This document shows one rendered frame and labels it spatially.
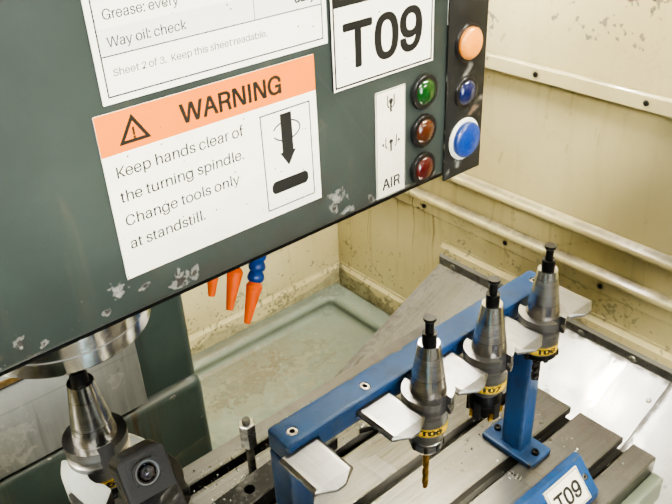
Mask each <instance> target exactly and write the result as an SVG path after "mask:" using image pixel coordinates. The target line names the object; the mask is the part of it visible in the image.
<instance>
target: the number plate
mask: <svg viewBox="0 0 672 504"><path fill-rule="evenodd" d="M543 496H544V498H545V500H546V502H547V504H585V503H586V502H587V501H588V500H589V499H590V498H591V495H590V493H589V491H588V489H587V487H586V485H585V483H584V481H583V479H582V477H581V475H580V473H579V471H578V469H577V467H576V466H573V467H572V468H571V469H570V470H569V471H568V472H567V473H565V474H564V475H563V476H562V477H561V478H560V479H559V480H557V481H556V482H555V483H554V484H553V485H552V486H551V487H549V488H548V489H547V490H546V491H545V492H544V493H543Z"/></svg>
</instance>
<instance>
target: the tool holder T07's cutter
mask: <svg viewBox="0 0 672 504"><path fill-rule="evenodd" d="M502 395H503V393H502V392H500V393H498V394H497V395H496V396H494V397H492V398H482V397H479V396H477V395H476V394H475V393H472V394H467V400H466V408H468V409H469V416H471V417H472V418H474V419H476V420H480V419H481V417H488V421H489V422H490V421H493V420H495V419H497V418H499V412H501V411H502V407H503V405H502Z"/></svg>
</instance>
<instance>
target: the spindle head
mask: <svg viewBox="0 0 672 504"><path fill-rule="evenodd" d="M326 14H327V36H328V43H326V44H323V45H319V46H315V47H312V48H308V49H305V50H301V51H298V52H294V53H291V54H287V55H284V56H280V57H277V58H273V59H270V60H266V61H263V62H259V63H256V64H252V65H249V66H245V67H242V68H238V69H235V70H231V71H228V72H224V73H221V74H217V75H214V76H210V77H207V78H203V79H200V80H196V81H193V82H189V83H186V84H182V85H179V86H175V87H172V88H168V89H165V90H161V91H158V92H154V93H151V94H147V95H144V96H140V97H136V98H133V99H129V100H126V101H122V102H119V103H115V104H112V105H108V106H105V107H104V106H103V104H102V99H101V95H100V90H99V85H98V80H97V75H96V71H95V66H94V61H93V56H92V52H91V47H90V42H89V37H88V32H87V28H86V23H85V18H84V13H83V9H82V4H81V0H0V377H1V376H3V375H5V374H8V373H10V372H12V371H14V370H16V369H19V368H21V367H23V366H25V365H27V364H29V363H32V362H34V361H36V360H38V359H40V358H43V357H45V356H47V355H49V354H51V353H54V352H56V351H58V350H60V349H62V348H65V347H67V346H69V345H71V344H73V343H76V342H78V341H80V340H82V339H84V338H87V337H89V336H91V335H93V334H95V333H97V332H100V331H102V330H104V329H106V328H108V327H111V326H113V325H115V324H117V323H119V322H122V321H124V320H126V319H128V318H130V317H133V316H135V315H137V314H139V313H141V312H144V311H146V310H148V309H150V308H152V307H155V306H157V305H159V304H161V303H163V302H165V301H168V300H170V299H172V298H174V297H176V296H179V295H181V294H183V293H185V292H187V291H190V290H192V289H194V288H196V287H198V286H201V285H203V284H205V283H207V282H209V281H212V280H214V279H216V278H218V277H220V276H223V275H225V274H227V273H229V272H231V271H233V270H236V269H238V268H240V267H242V266H244V265H247V264H249V263H251V262H253V261H255V260H258V259H260V258H262V257H264V256H266V255H269V254H271V253H273V252H275V251H277V250H280V249H282V248H284V247H286V246H288V245H291V244H293V243H295V242H297V241H299V240H301V239H304V238H306V237H308V236H310V235H312V234H315V233H317V232H319V231H321V230H323V229H326V228H328V227H330V226H332V225H334V224H337V223H339V222H341V221H343V220H345V219H348V218H350V217H352V216H354V215H356V214H359V213H361V212H363V211H365V210H367V209H369V208H372V207H374V206H376V205H378V204H380V203H383V202H385V201H387V200H389V199H391V198H394V197H396V196H398V195H400V194H402V193H405V192H407V191H409V190H411V189H413V188H416V187H418V186H420V185H422V184H416V183H414V182H413V181H412V179H411V176H410V169H411V165H412V163H413V161H414V159H415V158H416V157H417V156H418V155H419V154H420V153H422V152H430V153H432V154H433V155H434V157H435V170H434V173H433V175H432V176H431V178H430V179H429V180H428V181H427V182H429V181H431V180H433V179H435V178H437V177H440V176H442V174H443V145H444V117H445V88H446V59H447V30H448V25H447V21H448V0H434V33H433V60H432V61H429V62H426V63H423V64H420V65H417V66H414V67H411V68H408V69H405V70H402V71H399V72H396V73H393V74H390V75H387V76H384V77H381V78H378V79H375V80H372V81H369V82H366V83H363V84H360V85H357V86H354V87H351V88H348V89H345V90H342V91H339V92H336V93H333V88H332V66H331V43H330V21H329V0H326ZM310 54H314V71H315V89H316V106H317V124H318V141H319V159H320V177H321V194H322V197H321V198H319V199H317V200H314V201H312V202H310V203H307V204H305V205H303V206H300V207H298V208H295V209H293V210H291V211H288V212H286V213H284V214H281V215H279V216H277V217H274V218H272V219H270V220H267V221H265V222H263V223H260V224H258V225H256V226H253V227H251V228H248V229H246V230H244V231H241V232H239V233H237V234H234V235H232V236H230V237H227V238H225V239H223V240H220V241H218V242H216V243H213V244H211V245H208V246H206V247H204V248H201V249H199V250H197V251H194V252H192V253H190V254H187V255H185V256H183V257H180V258H178V259H176V260H173V261H171V262H169V263H166V264H164V265H161V266H159V267H157V268H154V269H152V270H150V271H147V272H145V273H143V274H140V275H138V276H136V277H133V278H131V279H129V280H128V279H127V276H126V271H125V267H124V262H123V258H122V253H121V249H120V244H119V239H118V235H117V230H116V226H115V221H114V217H113V212H112V207H111V203H110V198H109V194H108V189H107V185H106V180H105V175H104V171H103V166H102V162H101V157H100V153H99V148H98V143H97V139H96V134H95V130H94V125H93V121H92V118H93V117H97V116H100V115H104V114H107V113H111V112H114V111H117V110H121V109H124V108H128V107H131V106H135V105H138V104H142V103H145V102H148V101H152V100H155V99H159V98H162V97H166V96H169V95H172V94H176V93H179V92H183V91H186V90H190V89H193V88H197V87H200V86H203V85H207V84H210V83H214V82H217V81H221V80H224V79H228V78H231V77H234V76H238V75H241V74H245V73H248V72H252V71H255V70H258V69H262V68H265V67H269V66H272V65H276V64H279V63H283V62H286V61H289V60H293V59H296V58H300V57H303V56H307V55H310ZM426 73H428V74H431V75H433V76H434V77H435V78H436V80H437V84H438V91H437V95H436V98H435V100H434V101H433V103H432V104H431V105H430V106H429V107H427V108H426V109H418V108H416V107H415V106H414V105H413V103H412V100H411V91H412V87H413V85H414V83H415V81H416V80H417V79H418V78H419V77H420V76H421V75H423V74H426ZM401 84H405V188H404V189H402V190H399V191H397V192H395V193H393V194H391V195H388V196H386V197H384V198H382V199H379V200H376V146H375V94H376V93H378V92H381V91H384V90H387V89H390V88H393V87H396V86H399V85H401ZM423 114H430V115H432V116H433V117H434V118H435V120H436V125H437V128H436V133H435V136H434V138H433V140H432V141H431V142H430V143H429V144H428V145H427V146H426V147H423V148H418V147H416V146H414V145H413V143H412V141H411V129H412V126H413V124H414V122H415V121H416V119H417V118H418V117H419V116H421V115H423ZM427 182H425V183H427Z"/></svg>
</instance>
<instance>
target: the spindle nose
mask: <svg viewBox="0 0 672 504"><path fill-rule="evenodd" d="M150 312H151V308H150V309H148V310H146V311H144V312H141V313H139V314H137V315H135V316H133V317H130V318H128V319H126V320H124V321H122V322H119V323H117V324H115V325H113V326H111V327H108V328H106V329H104V330H102V331H100V332H97V333H95V334H93V335H91V336H89V337H87V338H84V339H82V340H80V341H78V342H76V343H73V344H71V345H69V346H67V347H65V348H62V349H60V350H58V351H56V352H54V353H51V354H49V355H47V356H45V357H43V358H40V359H38V360H36V361H34V362H32V363H29V364H27V365H25V366H23V367H21V368H19V369H16V370H14V371H12V372H10V373H8V374H5V375H3V376H6V377H11V378H19V379H47V378H55V377H61V376H65V375H70V374H73V373H77V372H80V371H83V370H86V369H89V368H91V367H94V366H96V365H98V364H100V363H102V362H104V361H106V360H108V359H110V358H111V357H113V356H115V355H116V354H118V353H119V352H121V351H122V350H123V349H125V348H126V347H127V346H128V345H129V344H130V343H132V342H133V341H134V340H135V339H136V338H137V337H138V336H139V334H140V333H141V332H142V330H143V329H144V328H145V326H146V324H147V322H148V320H149V317H150Z"/></svg>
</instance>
